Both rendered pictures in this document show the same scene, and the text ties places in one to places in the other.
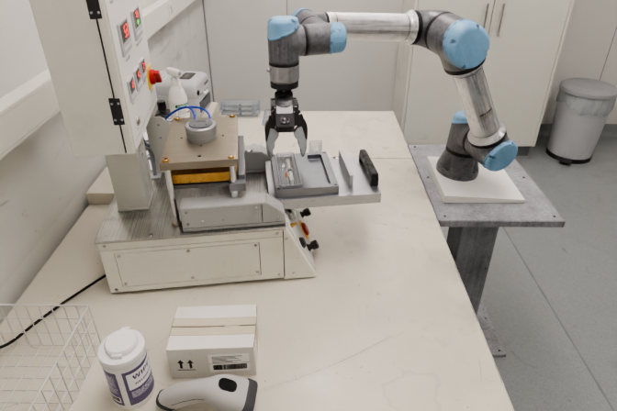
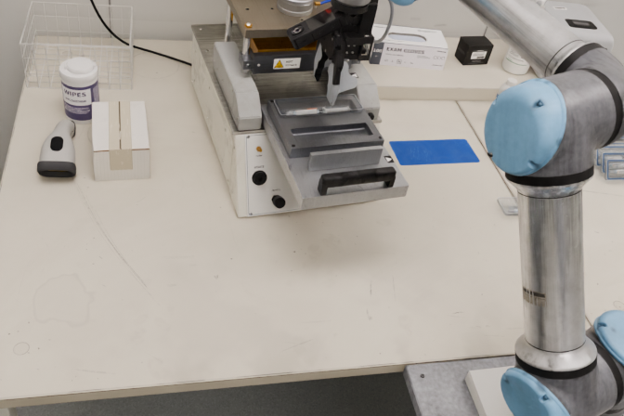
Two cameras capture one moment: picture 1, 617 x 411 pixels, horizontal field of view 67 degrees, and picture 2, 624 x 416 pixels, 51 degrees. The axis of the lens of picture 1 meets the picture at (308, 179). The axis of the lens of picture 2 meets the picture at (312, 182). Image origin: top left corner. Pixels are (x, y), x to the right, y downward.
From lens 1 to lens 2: 1.30 m
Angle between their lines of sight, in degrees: 58
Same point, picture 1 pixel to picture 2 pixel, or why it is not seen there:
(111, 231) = (208, 30)
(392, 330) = (154, 287)
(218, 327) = (117, 127)
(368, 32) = (493, 22)
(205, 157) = (244, 12)
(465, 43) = (504, 115)
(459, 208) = (455, 403)
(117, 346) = (73, 63)
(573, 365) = not seen: outside the picture
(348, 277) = (243, 248)
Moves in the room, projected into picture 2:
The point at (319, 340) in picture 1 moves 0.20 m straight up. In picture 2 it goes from (137, 223) to (135, 149)
